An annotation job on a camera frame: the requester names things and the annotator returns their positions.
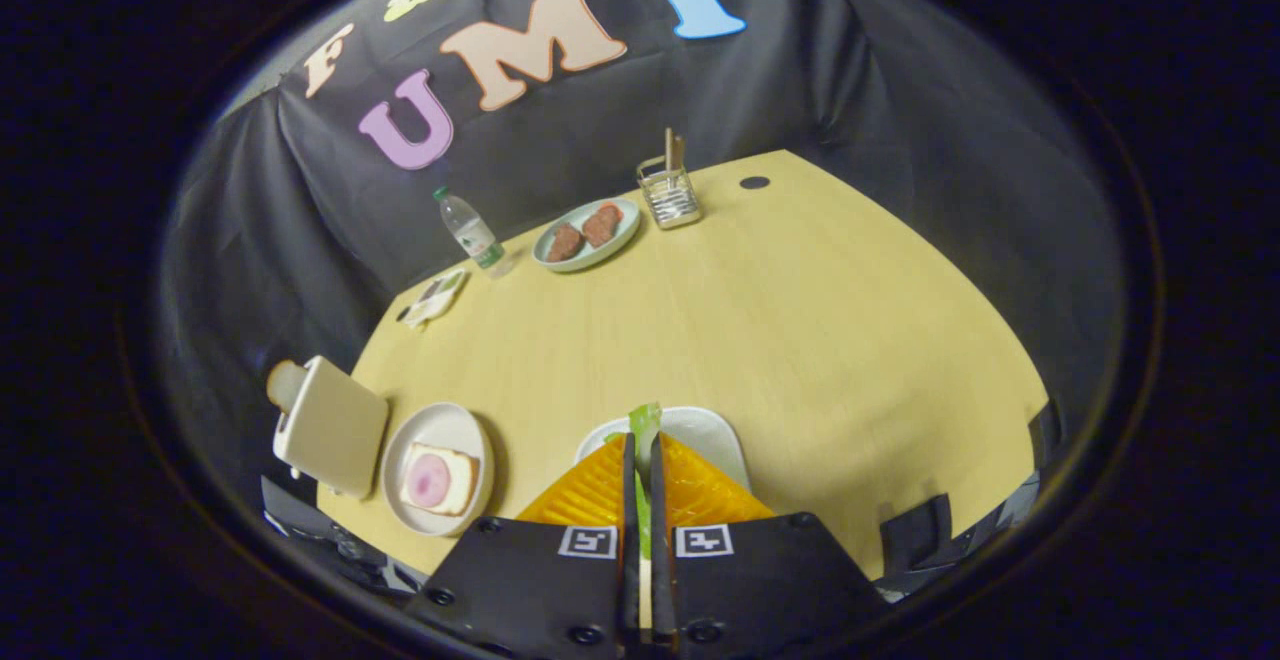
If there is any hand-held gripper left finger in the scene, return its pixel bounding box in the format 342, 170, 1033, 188
405, 432, 641, 660

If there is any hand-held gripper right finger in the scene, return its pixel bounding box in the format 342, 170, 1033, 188
650, 432, 891, 657

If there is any green lettuce leaf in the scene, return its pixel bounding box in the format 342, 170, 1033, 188
628, 402, 663, 561

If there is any empty white plate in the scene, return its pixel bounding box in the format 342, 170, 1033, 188
575, 406, 751, 491

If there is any toast bread slice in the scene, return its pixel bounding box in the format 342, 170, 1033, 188
400, 443, 481, 517

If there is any pink ham slice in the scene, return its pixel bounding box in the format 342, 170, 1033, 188
409, 453, 454, 509

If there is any round white plate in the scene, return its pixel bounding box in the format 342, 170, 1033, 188
380, 402, 496, 538

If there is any pale green plate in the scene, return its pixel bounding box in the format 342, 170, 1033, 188
532, 197, 642, 273

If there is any black table edge clamp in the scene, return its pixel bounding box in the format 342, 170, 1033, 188
880, 493, 953, 573

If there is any small white packet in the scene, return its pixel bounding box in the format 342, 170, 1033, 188
397, 268, 469, 329

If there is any cream toaster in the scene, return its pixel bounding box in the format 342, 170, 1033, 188
272, 355, 391, 499

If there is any clear plastic water bottle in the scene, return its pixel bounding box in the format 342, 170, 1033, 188
432, 187, 506, 271

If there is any bread slice in toaster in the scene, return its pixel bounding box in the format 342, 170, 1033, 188
266, 360, 312, 413

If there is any black backdrop cloth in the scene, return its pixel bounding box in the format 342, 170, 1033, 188
160, 0, 1131, 501

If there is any metal wire utensil holder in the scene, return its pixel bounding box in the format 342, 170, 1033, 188
637, 165, 704, 231

